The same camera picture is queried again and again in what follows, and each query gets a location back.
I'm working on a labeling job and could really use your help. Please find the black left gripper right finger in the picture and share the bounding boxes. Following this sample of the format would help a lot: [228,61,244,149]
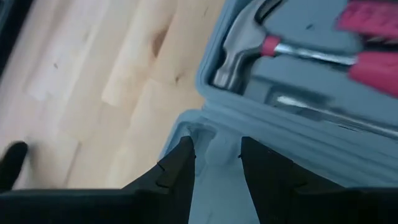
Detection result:
[238,136,345,224]

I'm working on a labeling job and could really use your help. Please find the grey plastic tool case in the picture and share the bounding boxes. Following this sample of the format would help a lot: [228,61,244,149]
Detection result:
[158,0,398,224]

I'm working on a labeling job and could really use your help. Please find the hammer with pink handle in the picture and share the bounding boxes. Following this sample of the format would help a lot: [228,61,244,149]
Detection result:
[213,0,398,99]

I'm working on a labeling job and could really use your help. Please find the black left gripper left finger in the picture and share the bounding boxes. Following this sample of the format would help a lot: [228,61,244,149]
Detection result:
[121,136,197,224]

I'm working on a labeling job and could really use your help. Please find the grey black glove white print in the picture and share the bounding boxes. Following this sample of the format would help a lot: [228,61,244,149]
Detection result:
[0,141,29,192]

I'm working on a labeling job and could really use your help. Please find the pink handled pliers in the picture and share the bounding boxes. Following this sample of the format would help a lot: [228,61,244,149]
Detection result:
[337,0,398,40]

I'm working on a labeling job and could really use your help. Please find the pink handled screwdriver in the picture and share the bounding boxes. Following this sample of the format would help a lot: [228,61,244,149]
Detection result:
[275,95,398,139]

